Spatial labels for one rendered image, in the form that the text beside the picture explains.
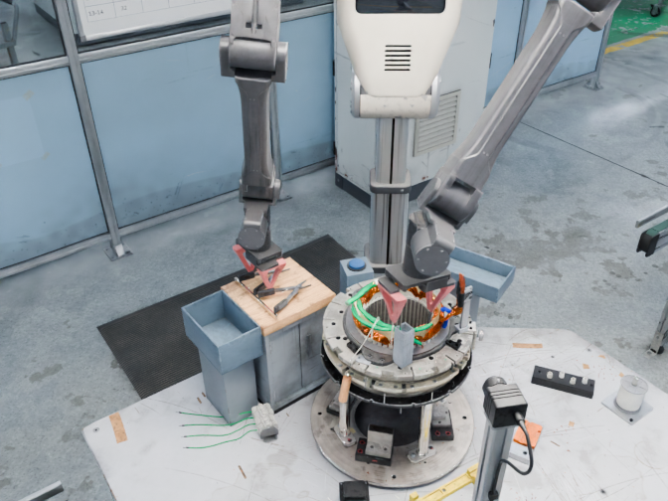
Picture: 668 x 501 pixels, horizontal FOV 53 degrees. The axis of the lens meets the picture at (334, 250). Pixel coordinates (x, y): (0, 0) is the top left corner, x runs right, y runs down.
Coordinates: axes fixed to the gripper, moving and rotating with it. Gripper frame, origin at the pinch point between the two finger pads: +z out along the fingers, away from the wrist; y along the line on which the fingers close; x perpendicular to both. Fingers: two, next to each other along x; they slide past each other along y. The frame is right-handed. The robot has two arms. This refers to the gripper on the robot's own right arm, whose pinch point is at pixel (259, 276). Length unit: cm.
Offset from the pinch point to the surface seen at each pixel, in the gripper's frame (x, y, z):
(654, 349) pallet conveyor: 180, 29, 102
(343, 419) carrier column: 1.1, 30.9, 22.0
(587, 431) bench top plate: 49, 64, 29
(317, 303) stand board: 6.9, 13.3, 2.8
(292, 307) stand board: 1.4, 11.1, 2.7
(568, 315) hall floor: 172, -9, 105
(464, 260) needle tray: 49, 20, 5
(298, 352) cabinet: 2.1, 12.4, 16.0
